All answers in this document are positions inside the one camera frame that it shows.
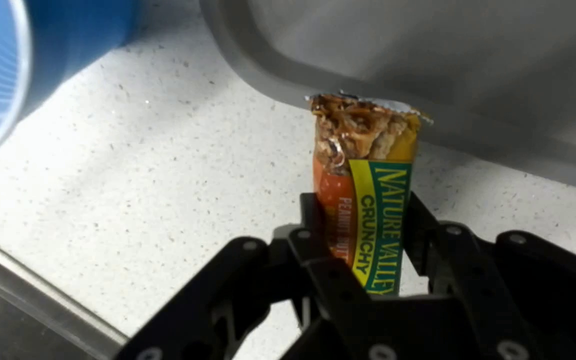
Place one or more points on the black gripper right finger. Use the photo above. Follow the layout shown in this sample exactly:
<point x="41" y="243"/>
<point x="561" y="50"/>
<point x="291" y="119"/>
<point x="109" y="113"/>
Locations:
<point x="520" y="293"/>

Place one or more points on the grey metal tray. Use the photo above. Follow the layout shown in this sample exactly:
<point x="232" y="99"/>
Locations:
<point x="434" y="61"/>

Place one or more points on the blue plastic cup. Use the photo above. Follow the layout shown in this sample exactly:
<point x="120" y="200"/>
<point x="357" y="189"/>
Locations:
<point x="69" y="41"/>

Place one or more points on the stainless steel sink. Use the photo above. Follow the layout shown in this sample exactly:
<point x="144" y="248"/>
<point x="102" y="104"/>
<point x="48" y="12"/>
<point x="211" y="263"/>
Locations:
<point x="8" y="320"/>

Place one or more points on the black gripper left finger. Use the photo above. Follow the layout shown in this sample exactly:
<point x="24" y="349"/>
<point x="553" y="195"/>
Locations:
<point x="234" y="301"/>

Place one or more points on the long orange granola bar packet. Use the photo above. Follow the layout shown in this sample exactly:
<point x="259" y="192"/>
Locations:
<point x="368" y="200"/>

